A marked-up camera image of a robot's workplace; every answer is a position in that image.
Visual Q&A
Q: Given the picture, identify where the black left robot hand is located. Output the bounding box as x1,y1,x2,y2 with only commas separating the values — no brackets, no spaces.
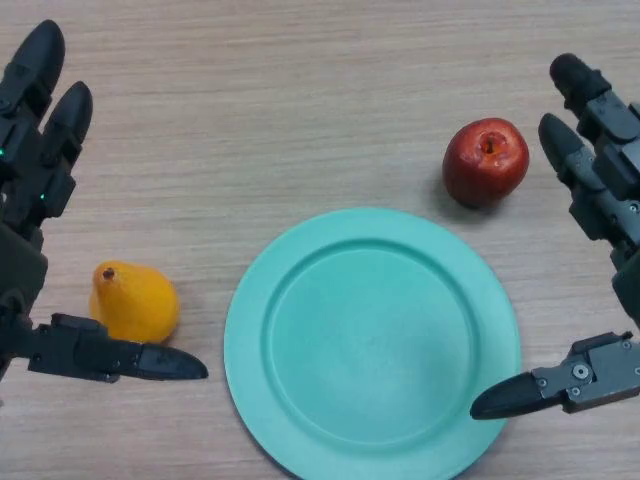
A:
0,19,210,386

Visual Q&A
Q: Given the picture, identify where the yellow pear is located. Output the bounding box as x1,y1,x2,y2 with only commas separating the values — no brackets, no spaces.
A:
88,259,181,344

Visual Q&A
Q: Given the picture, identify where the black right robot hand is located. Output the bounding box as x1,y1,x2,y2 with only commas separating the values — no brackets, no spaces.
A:
469,53,640,421

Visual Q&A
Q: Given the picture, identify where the green round plate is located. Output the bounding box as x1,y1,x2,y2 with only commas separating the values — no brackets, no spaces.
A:
223,207,523,480

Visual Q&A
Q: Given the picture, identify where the red apple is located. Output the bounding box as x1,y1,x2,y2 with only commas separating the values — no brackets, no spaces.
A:
441,117,530,210

